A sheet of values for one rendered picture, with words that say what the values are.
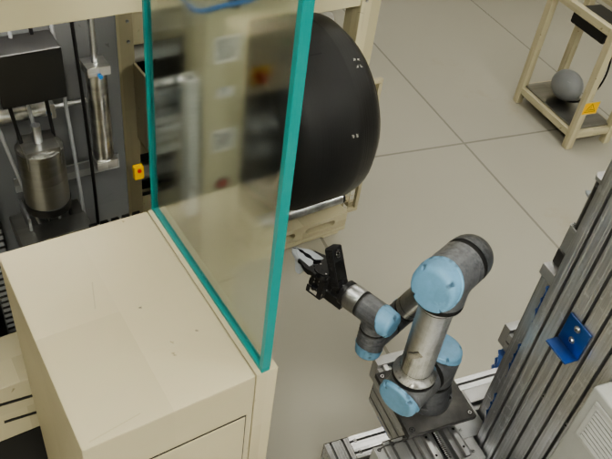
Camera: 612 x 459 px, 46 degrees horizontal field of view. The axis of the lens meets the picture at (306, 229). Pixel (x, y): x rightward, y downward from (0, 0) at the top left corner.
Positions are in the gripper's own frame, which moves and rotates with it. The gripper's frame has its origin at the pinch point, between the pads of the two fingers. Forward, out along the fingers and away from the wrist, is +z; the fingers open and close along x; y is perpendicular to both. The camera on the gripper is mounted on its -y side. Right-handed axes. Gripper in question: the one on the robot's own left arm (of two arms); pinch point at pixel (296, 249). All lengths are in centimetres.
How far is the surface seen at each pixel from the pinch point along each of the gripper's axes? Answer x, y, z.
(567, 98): 317, 44, 38
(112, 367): -71, -11, -13
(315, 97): 15.8, -35.3, 16.5
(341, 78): 25.6, -39.2, 16.3
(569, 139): 296, 59, 20
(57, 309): -70, -11, 7
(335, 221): 42.0, 17.1, 15.2
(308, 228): 31.0, 17.2, 18.2
